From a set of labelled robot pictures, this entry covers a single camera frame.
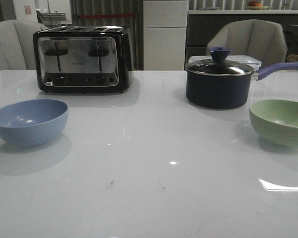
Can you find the blue bowl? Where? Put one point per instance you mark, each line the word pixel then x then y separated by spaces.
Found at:
pixel 33 122

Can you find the green bowl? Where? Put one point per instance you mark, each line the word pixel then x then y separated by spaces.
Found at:
pixel 276 121

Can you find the dark blue saucepan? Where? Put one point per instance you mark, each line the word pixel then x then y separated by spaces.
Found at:
pixel 227 92

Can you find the glass pot lid blue knob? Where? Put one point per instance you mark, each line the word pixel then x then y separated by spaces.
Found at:
pixel 218 65

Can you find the white cabinet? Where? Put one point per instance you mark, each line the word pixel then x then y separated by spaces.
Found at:
pixel 165 27

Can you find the black and chrome toaster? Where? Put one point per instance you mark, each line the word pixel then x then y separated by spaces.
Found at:
pixel 84 59

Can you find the dark counter unit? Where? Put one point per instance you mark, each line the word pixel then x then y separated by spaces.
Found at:
pixel 203 25

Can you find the clear plastic container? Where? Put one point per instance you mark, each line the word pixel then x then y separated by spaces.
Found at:
pixel 256 64

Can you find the beige chair right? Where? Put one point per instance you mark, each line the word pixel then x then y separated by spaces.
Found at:
pixel 259 39

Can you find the beige chair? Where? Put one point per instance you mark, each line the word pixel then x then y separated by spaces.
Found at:
pixel 259 39
pixel 16 44

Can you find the beige chair left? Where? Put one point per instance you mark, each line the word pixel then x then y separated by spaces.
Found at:
pixel 16 44

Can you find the fruit plate on counter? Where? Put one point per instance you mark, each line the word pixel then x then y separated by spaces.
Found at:
pixel 255 5

